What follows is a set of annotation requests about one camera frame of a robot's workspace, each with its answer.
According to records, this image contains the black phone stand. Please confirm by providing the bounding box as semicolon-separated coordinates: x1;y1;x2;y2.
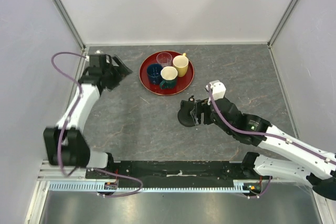
177;95;196;127

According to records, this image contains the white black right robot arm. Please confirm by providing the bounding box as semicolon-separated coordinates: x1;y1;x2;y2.
186;97;335;200

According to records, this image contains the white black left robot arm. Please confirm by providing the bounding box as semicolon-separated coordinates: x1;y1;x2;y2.
43;53;132;178

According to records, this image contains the dark blue mug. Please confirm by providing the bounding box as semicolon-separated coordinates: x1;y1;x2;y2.
146;63;163;85

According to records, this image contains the clear drinking glass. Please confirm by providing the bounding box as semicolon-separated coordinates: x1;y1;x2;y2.
156;51;173;68

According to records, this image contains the green mug cream inside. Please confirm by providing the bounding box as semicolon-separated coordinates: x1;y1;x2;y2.
160;66;178;90

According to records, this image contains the yellow mug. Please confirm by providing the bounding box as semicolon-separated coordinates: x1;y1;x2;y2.
173;53;189;77

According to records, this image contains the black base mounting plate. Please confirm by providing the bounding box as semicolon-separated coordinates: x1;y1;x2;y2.
85;159;263;189

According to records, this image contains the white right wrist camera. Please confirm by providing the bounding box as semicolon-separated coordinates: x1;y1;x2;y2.
205;80;226;101

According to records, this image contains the left aluminium frame post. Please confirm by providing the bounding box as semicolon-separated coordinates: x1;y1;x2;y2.
52;0;86;50

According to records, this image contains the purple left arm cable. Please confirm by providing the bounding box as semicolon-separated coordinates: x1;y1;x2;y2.
51;51;144;198

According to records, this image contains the aluminium front frame rail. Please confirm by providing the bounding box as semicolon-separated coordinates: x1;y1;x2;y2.
37;161;86;181

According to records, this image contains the blue slotted cable duct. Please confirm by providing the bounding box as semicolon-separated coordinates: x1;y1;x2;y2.
48;181;262;193

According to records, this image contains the aluminium frame corner post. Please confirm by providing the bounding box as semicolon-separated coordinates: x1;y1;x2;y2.
267;0;299;48

